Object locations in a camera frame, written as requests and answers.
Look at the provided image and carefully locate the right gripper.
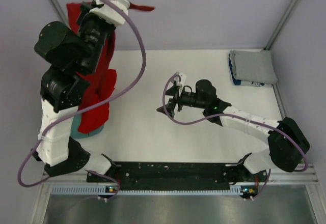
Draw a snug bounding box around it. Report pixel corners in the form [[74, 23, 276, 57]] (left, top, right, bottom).
[[158, 85, 207, 118]]

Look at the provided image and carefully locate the dark red t-shirt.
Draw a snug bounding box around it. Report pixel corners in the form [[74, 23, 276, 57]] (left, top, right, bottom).
[[78, 2, 155, 122]]

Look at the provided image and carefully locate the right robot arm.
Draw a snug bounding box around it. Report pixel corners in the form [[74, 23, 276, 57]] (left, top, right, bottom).
[[157, 79, 310, 181]]

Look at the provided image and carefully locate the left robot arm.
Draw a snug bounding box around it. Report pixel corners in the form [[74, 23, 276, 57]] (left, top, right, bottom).
[[30, 0, 131, 182]]

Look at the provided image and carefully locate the folded blue white t-shirt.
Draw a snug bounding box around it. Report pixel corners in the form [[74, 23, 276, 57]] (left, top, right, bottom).
[[228, 54, 272, 88]]

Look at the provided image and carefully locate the folded grey t-shirt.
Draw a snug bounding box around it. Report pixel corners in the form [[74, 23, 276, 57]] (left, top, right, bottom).
[[229, 50, 278, 85]]

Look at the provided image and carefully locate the teal plastic bin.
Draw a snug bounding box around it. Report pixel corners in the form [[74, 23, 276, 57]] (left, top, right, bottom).
[[71, 111, 105, 139]]

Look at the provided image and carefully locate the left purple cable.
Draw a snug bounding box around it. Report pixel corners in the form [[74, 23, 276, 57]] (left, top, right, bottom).
[[19, 0, 147, 204]]

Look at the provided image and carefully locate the purple cable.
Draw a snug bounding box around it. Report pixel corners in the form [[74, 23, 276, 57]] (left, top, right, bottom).
[[162, 73, 310, 202], [19, 0, 147, 204]]

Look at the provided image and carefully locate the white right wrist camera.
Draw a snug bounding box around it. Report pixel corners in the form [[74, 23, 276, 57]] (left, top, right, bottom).
[[174, 72, 187, 96]]

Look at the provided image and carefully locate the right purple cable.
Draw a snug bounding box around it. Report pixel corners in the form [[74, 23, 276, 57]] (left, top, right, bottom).
[[162, 73, 310, 202]]

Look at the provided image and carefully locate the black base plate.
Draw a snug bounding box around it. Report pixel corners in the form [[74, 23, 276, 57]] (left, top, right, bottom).
[[86, 160, 270, 191]]

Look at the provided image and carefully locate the grey slotted cable duct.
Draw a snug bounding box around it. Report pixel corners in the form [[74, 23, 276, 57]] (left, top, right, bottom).
[[50, 184, 258, 197]]

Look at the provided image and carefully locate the aluminium frame rail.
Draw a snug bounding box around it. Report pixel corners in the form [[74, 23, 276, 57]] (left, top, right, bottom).
[[40, 164, 319, 184]]

